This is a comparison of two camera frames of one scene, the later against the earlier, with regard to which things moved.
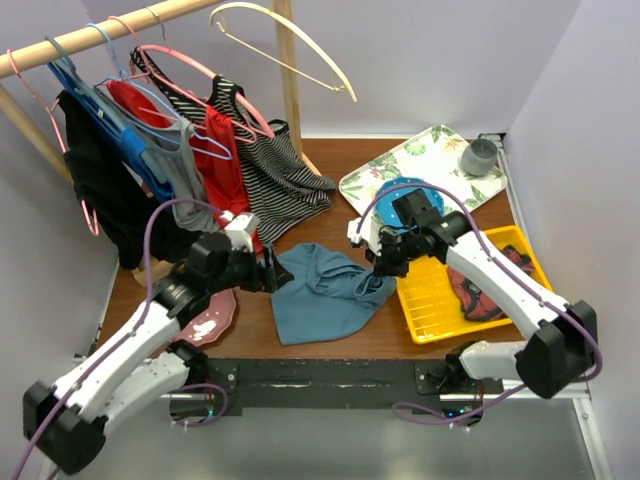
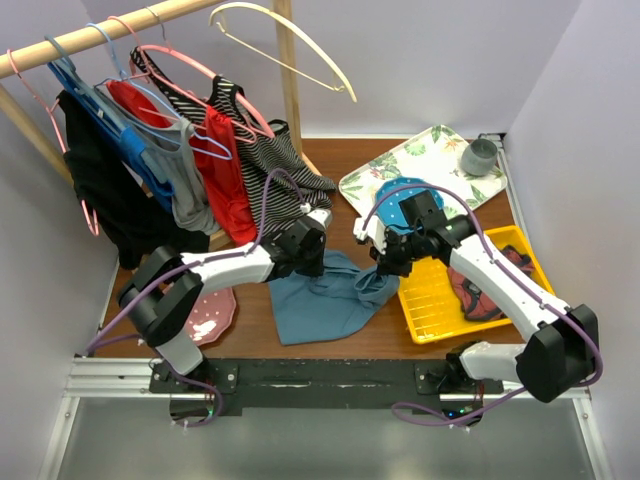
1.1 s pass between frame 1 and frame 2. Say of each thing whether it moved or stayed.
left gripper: moved
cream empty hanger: stayed
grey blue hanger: stayed
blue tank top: stayed
